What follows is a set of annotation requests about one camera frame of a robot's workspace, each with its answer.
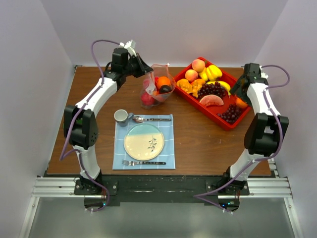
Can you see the watermelon slice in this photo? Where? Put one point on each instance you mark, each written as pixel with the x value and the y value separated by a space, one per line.
pixel 211 100

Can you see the metal fork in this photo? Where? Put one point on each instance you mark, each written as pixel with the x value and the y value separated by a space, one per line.
pixel 133 163

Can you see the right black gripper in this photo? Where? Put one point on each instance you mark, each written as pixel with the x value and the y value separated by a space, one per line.
pixel 237 87

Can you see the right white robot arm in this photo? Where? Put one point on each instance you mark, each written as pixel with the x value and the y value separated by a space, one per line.
pixel 267 130

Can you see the orange fruit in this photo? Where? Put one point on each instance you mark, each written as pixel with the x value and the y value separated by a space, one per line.
pixel 161 81
pixel 240 103

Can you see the blue checked placemat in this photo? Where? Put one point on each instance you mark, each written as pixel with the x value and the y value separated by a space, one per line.
pixel 167 154

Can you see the aluminium frame rail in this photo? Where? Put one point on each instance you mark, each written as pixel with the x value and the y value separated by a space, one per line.
pixel 202 148

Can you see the orange fruit back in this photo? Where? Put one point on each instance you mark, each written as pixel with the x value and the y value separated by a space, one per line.
pixel 161 81

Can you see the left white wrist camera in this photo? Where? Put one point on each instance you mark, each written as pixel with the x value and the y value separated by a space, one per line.
pixel 129 46

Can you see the lower purple grape bunch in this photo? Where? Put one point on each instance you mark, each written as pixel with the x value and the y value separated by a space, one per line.
pixel 231 114

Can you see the red apple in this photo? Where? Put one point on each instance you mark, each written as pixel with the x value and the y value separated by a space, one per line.
pixel 147 100
pixel 159 97

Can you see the small grey cup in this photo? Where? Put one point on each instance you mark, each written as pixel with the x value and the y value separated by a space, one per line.
pixel 122 117

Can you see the purple grape bunch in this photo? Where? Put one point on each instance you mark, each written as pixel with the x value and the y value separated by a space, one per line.
pixel 231 114
pixel 214 88

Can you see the red plastic fruit tray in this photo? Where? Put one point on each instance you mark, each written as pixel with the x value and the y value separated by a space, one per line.
pixel 212 111

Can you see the clear zip top bag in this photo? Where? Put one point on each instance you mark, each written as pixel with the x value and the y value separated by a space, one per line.
pixel 158 71

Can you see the orange fruit right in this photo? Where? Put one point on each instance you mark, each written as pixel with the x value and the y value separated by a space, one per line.
pixel 240 103

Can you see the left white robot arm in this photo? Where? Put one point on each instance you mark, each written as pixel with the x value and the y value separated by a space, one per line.
pixel 80 124

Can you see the cream and teal plate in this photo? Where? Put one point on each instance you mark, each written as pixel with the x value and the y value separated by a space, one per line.
pixel 144 142

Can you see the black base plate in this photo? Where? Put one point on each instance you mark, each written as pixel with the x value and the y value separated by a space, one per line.
pixel 153 188

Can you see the metal spoon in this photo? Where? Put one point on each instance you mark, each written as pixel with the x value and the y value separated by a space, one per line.
pixel 139 119

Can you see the upper purple grape bunch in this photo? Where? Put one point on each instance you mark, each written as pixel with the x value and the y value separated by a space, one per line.
pixel 214 88

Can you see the yellow banana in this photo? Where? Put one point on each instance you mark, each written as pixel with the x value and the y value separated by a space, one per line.
pixel 225 85

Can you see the yellow bell pepper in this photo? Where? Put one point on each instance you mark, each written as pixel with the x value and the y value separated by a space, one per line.
pixel 211 73

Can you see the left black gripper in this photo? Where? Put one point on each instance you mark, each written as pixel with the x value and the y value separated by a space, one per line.
pixel 146 69

